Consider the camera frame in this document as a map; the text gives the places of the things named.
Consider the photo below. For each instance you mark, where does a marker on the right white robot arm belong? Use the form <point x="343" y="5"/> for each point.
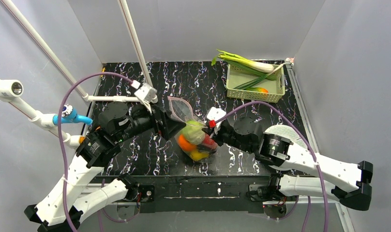
<point x="347" y="183"/>

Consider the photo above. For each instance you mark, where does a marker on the white tape roll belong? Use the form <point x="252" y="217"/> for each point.
<point x="286" y="132"/>

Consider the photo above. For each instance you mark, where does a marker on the white pvc pipe frame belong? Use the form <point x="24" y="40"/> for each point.
<point x="44" y="84"/>

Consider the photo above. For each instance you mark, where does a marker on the green white leek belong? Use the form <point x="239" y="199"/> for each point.
<point x="244" y="62"/>

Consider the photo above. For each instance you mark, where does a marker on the green cabbage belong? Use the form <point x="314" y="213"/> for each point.
<point x="193" y="132"/>

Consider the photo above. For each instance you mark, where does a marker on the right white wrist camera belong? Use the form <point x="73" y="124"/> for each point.
<point x="213" y="115"/>

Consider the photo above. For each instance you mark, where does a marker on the orange green mango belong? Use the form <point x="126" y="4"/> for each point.
<point x="257" y="89"/>

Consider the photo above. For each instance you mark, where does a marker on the blue pipe fitting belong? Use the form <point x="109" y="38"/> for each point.
<point x="69" y="115"/>

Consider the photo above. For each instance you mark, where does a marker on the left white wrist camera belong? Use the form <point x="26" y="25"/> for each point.
<point x="147" y="95"/>

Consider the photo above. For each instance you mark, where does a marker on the aluminium frame rail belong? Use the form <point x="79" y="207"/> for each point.
<point x="300" y="171"/>

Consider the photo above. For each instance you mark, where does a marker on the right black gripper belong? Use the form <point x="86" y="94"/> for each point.
<point x="220" y="134"/>

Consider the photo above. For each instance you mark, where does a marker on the yellow bell pepper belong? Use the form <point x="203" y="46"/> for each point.
<point x="197" y="155"/>

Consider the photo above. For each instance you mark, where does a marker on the orange pipe fitting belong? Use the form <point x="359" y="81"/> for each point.
<point x="81" y="139"/>

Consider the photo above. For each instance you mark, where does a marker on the orange fruit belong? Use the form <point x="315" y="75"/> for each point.
<point x="185" y="145"/>

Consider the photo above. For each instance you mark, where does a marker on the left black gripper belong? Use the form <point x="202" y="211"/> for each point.
<point x="158" y="120"/>

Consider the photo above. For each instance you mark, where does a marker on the clear zip top bag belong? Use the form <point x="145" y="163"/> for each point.
<point x="183" y="111"/>

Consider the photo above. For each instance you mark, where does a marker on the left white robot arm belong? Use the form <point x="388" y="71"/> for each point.
<point x="63" y="209"/>

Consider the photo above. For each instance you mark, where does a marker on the green onion stalks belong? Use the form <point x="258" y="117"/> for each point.
<point x="256" y="81"/>

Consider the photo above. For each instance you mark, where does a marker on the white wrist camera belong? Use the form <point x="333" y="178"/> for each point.
<point x="147" y="95"/>
<point x="213" y="115"/>

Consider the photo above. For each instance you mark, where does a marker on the red tomato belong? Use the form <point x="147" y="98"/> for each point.
<point x="208" y="144"/>

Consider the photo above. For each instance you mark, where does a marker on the cream plastic basket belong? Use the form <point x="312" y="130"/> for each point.
<point x="276" y="89"/>

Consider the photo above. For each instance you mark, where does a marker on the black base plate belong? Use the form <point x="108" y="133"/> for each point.
<point x="197" y="193"/>

